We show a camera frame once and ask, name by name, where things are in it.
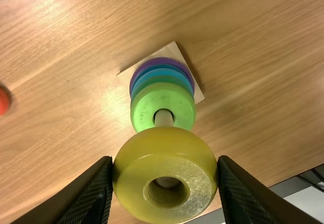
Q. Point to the wooden peg base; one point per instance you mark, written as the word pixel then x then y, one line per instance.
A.
pixel 174 51

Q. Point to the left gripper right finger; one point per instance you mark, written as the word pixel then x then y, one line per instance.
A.
pixel 243 198

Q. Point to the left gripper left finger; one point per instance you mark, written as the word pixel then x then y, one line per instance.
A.
pixel 83 198

